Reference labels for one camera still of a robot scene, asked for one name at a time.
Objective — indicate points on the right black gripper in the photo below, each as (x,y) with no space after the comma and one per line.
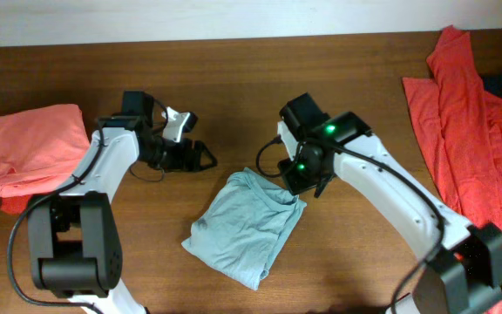
(295,184)

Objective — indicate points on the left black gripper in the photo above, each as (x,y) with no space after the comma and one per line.
(186,164)

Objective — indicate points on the light blue t-shirt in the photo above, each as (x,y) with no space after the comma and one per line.
(245,228)

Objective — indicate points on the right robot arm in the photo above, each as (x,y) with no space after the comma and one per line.
(459,265)

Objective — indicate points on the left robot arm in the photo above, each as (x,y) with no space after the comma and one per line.
(74,244)

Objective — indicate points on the folded salmon pink garment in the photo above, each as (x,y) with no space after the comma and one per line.
(40,148)

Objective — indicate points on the red garment pile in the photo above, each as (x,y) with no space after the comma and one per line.
(458,126)

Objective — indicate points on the folded red garment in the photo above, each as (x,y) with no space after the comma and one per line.
(15,205)

